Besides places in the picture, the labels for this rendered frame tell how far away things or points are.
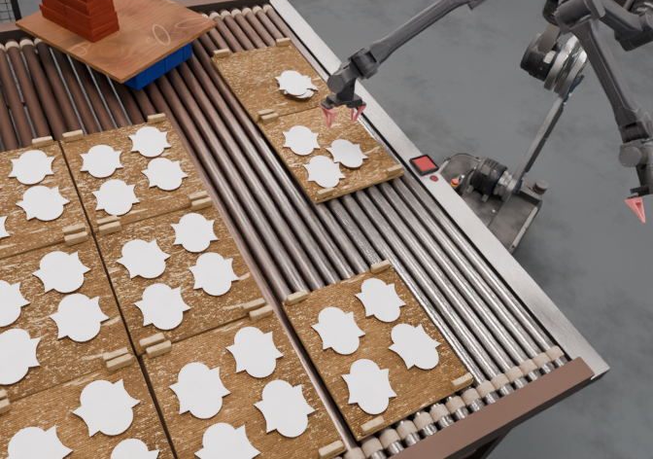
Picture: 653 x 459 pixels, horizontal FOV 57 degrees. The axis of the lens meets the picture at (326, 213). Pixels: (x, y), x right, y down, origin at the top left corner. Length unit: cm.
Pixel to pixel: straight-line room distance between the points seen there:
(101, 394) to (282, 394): 41
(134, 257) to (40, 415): 46
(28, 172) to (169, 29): 77
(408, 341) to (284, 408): 38
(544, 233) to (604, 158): 90
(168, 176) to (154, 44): 59
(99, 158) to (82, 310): 56
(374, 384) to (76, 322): 75
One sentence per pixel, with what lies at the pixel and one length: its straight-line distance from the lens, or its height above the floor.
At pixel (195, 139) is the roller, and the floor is 92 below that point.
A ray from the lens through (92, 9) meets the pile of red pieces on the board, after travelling 229.
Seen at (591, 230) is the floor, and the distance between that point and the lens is 364.
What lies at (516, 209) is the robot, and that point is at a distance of 315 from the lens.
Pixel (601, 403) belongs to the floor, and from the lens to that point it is 299.
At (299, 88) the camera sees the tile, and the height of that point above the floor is 97.
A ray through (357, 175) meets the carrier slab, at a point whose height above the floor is 94.
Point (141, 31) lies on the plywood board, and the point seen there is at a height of 104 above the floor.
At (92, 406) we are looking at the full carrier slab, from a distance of 151.
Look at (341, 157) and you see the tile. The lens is 203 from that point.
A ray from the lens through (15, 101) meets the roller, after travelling 232.
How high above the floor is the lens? 229
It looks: 47 degrees down
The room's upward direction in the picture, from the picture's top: 12 degrees clockwise
